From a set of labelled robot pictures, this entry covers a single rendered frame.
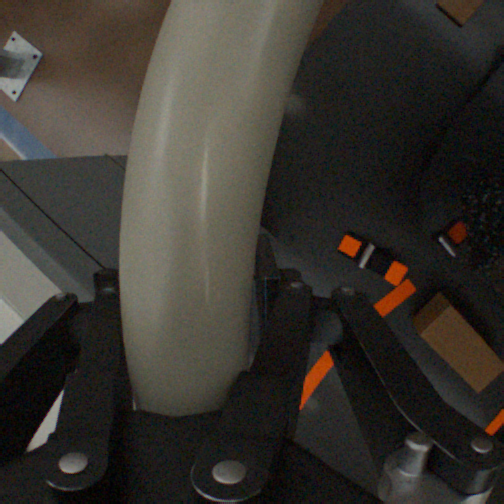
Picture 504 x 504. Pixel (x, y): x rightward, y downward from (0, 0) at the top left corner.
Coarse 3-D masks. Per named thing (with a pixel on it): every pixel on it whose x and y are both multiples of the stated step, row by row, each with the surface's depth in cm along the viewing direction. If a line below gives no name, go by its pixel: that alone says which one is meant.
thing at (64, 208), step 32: (32, 160) 56; (64, 160) 64; (96, 160) 74; (0, 192) 44; (32, 192) 49; (64, 192) 56; (96, 192) 63; (0, 224) 42; (32, 224) 44; (64, 224) 49; (96, 224) 55; (32, 256) 42; (64, 256) 44; (96, 256) 49; (64, 288) 42
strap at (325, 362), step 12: (396, 288) 115; (408, 288) 114; (384, 300) 116; (396, 300) 115; (384, 312) 117; (324, 360) 123; (312, 372) 125; (324, 372) 124; (312, 384) 126; (300, 408) 128; (492, 432) 119
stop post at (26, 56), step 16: (16, 32) 117; (0, 48) 111; (16, 48) 118; (32, 48) 117; (0, 64) 109; (16, 64) 116; (32, 64) 118; (0, 80) 122; (16, 80) 121; (16, 96) 122
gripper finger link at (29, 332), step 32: (32, 320) 12; (64, 320) 13; (0, 352) 10; (32, 352) 11; (64, 352) 14; (0, 384) 9; (32, 384) 11; (64, 384) 13; (0, 416) 9; (32, 416) 10; (0, 448) 8
